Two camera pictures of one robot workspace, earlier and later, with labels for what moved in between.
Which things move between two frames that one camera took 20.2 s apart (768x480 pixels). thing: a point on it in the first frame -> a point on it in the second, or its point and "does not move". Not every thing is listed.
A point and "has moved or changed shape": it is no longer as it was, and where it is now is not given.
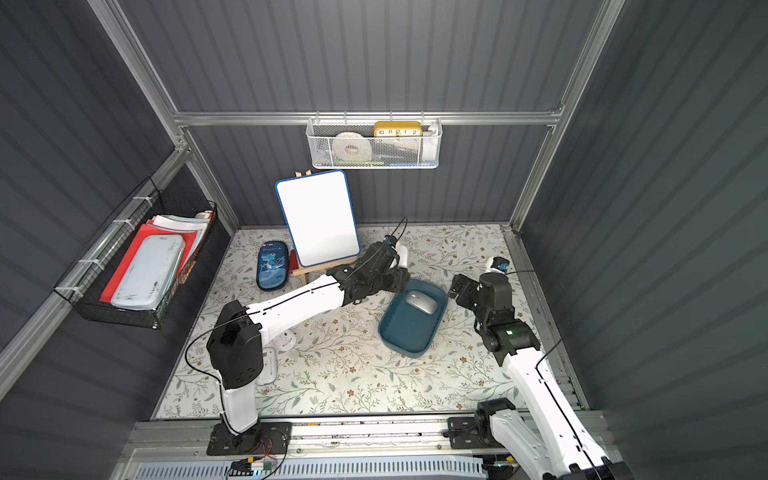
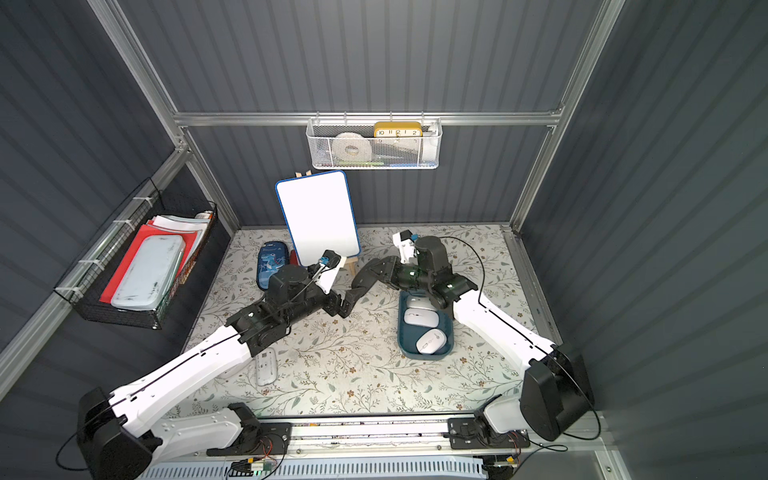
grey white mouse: (421, 301) does not move
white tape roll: (351, 147) does not move
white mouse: (285, 340) -> (421, 317)
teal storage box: (407, 332) has moved or changed shape
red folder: (189, 238) does not move
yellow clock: (398, 129) does not move
